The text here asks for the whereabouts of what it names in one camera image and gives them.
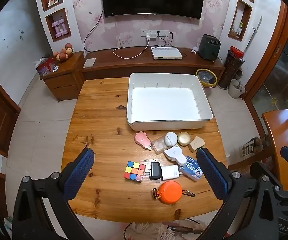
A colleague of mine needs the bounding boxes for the wooden-framed glass door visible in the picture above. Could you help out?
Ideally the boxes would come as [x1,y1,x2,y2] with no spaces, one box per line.
[244,0,288,115]

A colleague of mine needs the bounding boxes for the white bucket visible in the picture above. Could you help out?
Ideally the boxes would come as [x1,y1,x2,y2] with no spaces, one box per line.
[228,79,246,99]

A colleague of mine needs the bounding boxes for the dark handled tool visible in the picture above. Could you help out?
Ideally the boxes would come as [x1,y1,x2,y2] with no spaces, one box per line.
[167,225,202,235]

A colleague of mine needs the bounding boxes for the wooden side table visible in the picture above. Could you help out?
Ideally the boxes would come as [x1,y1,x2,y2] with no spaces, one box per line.
[262,109,288,190]

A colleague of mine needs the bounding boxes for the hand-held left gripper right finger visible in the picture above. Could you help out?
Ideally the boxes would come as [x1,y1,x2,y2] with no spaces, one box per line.
[196,147,282,240]

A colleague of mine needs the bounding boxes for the wooden television console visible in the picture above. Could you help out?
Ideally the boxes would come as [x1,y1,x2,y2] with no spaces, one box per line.
[80,45,226,87]

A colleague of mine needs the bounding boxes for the red printed box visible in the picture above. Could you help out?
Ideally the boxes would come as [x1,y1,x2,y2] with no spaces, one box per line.
[35,57,57,77]

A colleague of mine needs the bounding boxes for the tall dark canister red lid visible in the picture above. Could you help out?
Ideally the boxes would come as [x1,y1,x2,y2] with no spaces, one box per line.
[218,46,245,90]

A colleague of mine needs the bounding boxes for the white plastic bin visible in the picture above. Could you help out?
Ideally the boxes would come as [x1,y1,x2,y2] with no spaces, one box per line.
[126,72,213,131]

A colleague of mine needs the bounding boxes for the white set-top box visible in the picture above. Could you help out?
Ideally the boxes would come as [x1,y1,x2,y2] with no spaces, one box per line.
[151,46,184,60]

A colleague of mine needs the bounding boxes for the black plug cables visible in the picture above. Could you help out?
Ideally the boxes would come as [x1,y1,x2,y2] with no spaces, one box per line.
[158,31,174,47]

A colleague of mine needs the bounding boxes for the printed cardboard box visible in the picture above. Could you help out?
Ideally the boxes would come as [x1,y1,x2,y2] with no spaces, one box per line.
[239,137,262,158]

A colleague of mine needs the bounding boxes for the white power adapter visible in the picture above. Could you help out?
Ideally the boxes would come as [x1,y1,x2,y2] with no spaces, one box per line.
[161,164,180,182]

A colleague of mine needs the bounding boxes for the white cat-shaped gadget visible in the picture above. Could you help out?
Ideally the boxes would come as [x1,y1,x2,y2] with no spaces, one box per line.
[163,146,187,167]

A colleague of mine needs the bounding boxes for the colourful puzzle cube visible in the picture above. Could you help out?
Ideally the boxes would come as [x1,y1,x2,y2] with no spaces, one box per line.
[123,161,146,182]

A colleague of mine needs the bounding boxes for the fluffy rug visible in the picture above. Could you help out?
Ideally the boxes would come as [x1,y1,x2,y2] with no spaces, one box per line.
[124,219,209,240]

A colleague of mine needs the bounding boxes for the long sheathed sword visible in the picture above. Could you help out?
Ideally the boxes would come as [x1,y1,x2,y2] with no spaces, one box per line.
[243,16,263,54]

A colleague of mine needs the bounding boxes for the wooden drawer cabinet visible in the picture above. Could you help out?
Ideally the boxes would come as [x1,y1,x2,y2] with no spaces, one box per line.
[39,51,85,102]

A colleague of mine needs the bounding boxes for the yellow-rimmed trash bin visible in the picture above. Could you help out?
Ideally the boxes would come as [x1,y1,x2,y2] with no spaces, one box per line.
[196,68,218,87]

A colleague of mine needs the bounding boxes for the gold round compact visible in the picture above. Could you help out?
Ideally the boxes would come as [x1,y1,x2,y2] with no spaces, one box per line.
[177,131,192,147]

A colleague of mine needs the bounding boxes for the white wall outlets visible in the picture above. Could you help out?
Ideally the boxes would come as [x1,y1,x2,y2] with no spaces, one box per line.
[141,29,169,37]

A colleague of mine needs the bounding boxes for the orange round tape measure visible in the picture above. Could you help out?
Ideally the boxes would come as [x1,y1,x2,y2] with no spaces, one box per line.
[152,181,196,204]

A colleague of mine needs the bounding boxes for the beige faceted box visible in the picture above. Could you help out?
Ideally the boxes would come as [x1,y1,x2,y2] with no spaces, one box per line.
[188,136,206,153]

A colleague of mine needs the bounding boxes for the pink dumbbell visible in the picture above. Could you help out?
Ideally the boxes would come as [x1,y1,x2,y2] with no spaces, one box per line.
[52,21,62,38]
[60,19,69,35]

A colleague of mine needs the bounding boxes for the clear plastic box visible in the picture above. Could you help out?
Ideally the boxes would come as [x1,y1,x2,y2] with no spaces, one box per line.
[151,136,168,155]

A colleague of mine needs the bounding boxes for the white cable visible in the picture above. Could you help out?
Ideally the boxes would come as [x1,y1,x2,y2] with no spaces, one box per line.
[113,39,151,60]

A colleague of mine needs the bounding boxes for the black charger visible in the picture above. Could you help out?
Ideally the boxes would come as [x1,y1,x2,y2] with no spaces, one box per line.
[146,162,162,180]

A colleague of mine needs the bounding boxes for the dark air fryer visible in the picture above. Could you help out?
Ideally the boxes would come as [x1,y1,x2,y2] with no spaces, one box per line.
[199,34,221,62]

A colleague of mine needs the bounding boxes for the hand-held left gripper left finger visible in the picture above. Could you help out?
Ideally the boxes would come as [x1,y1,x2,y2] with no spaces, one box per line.
[12,147,95,240]

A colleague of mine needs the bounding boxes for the blue printed box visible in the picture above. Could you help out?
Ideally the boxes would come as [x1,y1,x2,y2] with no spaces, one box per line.
[178,156,204,181]

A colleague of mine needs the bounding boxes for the black television cable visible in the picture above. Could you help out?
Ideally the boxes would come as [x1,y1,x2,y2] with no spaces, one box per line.
[83,9,104,53]

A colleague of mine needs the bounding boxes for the white round case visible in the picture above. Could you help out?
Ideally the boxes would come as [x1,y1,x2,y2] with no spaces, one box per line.
[164,132,178,147]

